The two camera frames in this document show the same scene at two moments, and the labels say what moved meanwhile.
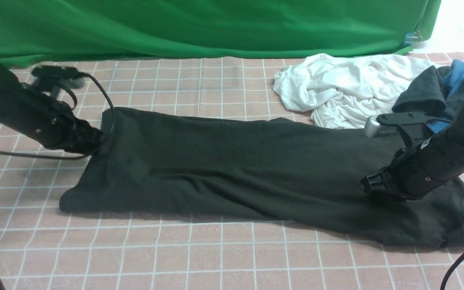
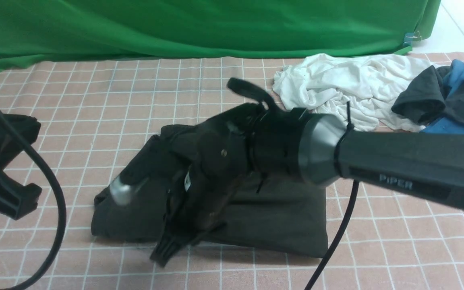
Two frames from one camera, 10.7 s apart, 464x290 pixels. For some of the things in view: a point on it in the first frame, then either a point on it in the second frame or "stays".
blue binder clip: [411, 38] stays
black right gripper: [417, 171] -> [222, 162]
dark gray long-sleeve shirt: [305, 178] -> [274, 212]
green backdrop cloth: [18, 32] stays
